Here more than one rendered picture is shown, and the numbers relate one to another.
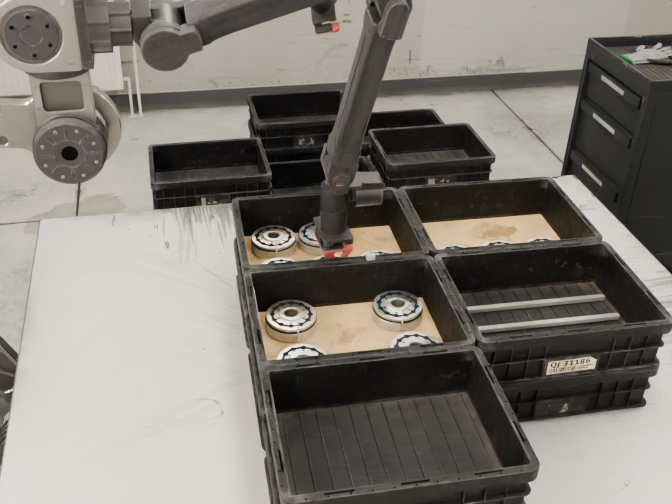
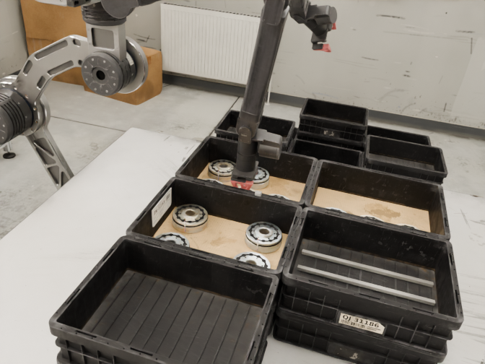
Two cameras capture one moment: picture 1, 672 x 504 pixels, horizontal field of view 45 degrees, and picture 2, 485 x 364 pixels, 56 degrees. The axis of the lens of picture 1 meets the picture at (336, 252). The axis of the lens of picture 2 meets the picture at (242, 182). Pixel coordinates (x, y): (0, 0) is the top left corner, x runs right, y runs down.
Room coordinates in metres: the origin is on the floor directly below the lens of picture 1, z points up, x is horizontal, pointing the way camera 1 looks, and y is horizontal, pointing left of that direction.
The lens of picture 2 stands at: (0.41, -0.50, 1.65)
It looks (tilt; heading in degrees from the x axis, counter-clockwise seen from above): 32 degrees down; 26
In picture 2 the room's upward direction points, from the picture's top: 6 degrees clockwise
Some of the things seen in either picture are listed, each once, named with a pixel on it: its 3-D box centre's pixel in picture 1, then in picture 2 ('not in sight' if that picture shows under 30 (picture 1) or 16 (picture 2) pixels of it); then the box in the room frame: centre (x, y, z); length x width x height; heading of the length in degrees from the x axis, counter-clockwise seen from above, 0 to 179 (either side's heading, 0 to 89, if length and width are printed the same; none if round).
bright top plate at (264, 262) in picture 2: (416, 349); (250, 265); (1.21, -0.16, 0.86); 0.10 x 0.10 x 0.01
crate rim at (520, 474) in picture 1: (391, 420); (172, 302); (0.96, -0.10, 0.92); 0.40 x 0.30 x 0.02; 102
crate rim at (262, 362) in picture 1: (353, 309); (219, 222); (1.25, -0.04, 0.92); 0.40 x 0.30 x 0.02; 102
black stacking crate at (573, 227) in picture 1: (492, 234); (372, 211); (1.63, -0.37, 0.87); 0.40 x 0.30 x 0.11; 102
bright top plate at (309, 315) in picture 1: (291, 315); (190, 214); (1.30, 0.09, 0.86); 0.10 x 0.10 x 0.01
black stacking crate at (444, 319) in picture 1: (352, 330); (218, 237); (1.25, -0.04, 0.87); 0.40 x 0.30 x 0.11; 102
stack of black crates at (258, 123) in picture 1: (301, 157); (328, 144); (2.98, 0.15, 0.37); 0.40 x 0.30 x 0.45; 104
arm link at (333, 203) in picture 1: (337, 194); (250, 144); (1.48, 0.00, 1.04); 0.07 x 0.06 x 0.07; 104
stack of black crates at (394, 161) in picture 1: (425, 196); (394, 188); (2.69, -0.33, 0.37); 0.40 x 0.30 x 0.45; 104
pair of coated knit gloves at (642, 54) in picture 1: (651, 53); not in sight; (2.91, -1.13, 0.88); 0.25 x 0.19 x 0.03; 104
